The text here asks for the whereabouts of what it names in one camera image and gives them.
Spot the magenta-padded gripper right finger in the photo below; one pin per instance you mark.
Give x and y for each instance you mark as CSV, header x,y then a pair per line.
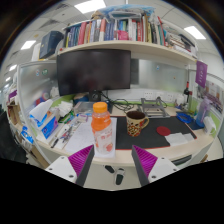
x,y
161,168

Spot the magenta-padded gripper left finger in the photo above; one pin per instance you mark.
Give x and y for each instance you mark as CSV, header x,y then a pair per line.
x,y
63,166

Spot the orange juice bottle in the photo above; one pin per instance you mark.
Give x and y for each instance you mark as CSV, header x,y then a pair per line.
x,y
101,133

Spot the purple water bottle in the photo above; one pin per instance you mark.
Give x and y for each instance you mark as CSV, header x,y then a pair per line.
x,y
202,113

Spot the black desk mat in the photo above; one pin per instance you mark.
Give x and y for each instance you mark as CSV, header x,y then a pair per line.
x,y
150,138

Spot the white paper napkin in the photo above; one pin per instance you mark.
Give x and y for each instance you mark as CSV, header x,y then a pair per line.
x,y
176,138

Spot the white paper sheet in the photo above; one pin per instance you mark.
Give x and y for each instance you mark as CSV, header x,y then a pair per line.
x,y
80,136

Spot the flat round red coaster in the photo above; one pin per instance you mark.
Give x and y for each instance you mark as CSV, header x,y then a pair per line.
x,y
163,131

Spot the black and white slipper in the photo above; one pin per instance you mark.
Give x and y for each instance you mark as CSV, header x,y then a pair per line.
x,y
109,169
119,176

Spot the blue tissue box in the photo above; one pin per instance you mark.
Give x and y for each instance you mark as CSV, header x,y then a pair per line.
x,y
46,125

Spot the yellow patterned mug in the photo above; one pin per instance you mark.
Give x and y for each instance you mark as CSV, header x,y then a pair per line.
x,y
135,126

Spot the dark blue mouse pad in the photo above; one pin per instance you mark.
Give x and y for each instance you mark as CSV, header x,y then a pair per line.
x,y
195,125

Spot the grey metal laptop stand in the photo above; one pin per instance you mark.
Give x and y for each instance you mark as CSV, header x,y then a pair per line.
x,y
153,108

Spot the white tissue pack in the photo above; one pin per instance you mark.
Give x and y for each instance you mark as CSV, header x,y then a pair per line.
x,y
209,126

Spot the dark wine bottle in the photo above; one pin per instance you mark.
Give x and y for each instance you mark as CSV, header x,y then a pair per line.
x,y
187,91

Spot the group photo poster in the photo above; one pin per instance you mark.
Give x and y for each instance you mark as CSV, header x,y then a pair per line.
x,y
213,95

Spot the black computer monitor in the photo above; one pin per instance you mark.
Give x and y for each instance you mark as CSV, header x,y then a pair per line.
x,y
93,71

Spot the purple pennant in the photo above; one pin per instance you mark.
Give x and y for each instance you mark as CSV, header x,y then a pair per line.
x,y
201,74

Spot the dark blue box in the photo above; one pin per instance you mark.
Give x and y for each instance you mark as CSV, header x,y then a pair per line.
x,y
50,43

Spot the shelf unit with books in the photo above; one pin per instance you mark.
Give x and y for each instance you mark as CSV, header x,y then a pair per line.
x,y
133,45

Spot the ceiling lights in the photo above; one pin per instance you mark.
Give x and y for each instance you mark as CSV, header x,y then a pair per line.
x,y
90,6

